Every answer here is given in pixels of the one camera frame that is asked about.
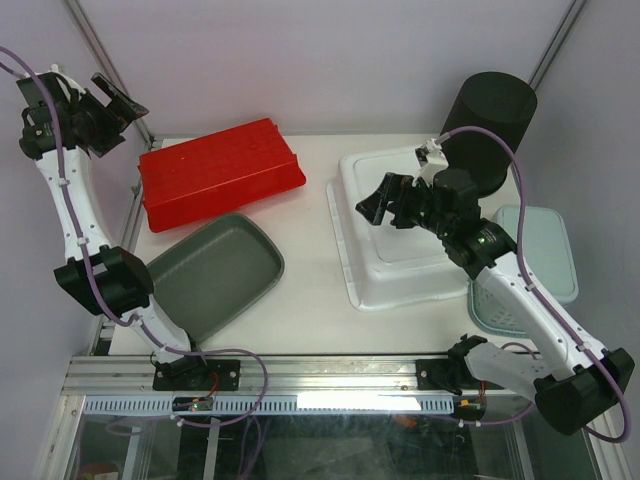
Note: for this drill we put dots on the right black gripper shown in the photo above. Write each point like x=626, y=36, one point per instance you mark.
x=398, y=189

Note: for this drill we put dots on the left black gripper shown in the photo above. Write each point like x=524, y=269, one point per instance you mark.
x=125, y=110

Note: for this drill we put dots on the large white plastic tub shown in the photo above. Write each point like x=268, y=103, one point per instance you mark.
x=384, y=267

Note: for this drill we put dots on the red plastic tray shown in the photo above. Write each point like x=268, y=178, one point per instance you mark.
x=216, y=174

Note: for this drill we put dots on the black ribbed waste bin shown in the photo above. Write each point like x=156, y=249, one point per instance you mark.
x=500, y=103

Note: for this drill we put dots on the teal perforated plastic basket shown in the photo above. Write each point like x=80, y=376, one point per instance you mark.
x=548, y=253

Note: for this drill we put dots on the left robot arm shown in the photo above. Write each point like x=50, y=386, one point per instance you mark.
x=64, y=127

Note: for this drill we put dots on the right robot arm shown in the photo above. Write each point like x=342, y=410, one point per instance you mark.
x=576, y=378

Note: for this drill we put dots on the dark grey shallow tray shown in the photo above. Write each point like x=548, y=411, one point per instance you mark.
x=215, y=274

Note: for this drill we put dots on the left aluminium frame post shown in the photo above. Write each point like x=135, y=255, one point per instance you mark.
x=91, y=39

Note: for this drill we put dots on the aluminium frame post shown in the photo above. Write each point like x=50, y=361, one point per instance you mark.
x=91, y=39
x=558, y=39

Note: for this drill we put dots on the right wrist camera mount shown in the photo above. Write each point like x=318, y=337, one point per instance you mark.
x=431, y=159

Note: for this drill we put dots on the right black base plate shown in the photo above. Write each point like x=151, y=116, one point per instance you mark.
x=432, y=375

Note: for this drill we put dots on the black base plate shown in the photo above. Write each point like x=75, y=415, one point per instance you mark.
x=432, y=375
x=195, y=374

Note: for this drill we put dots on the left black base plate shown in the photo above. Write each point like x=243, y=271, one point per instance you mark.
x=195, y=374

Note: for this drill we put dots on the aluminium mounting rail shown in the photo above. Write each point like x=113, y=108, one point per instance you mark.
x=281, y=375

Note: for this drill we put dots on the right aluminium frame post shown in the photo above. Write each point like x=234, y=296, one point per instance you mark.
x=558, y=39

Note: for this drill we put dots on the grey slotted cable duct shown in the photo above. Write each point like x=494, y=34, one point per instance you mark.
x=301, y=404

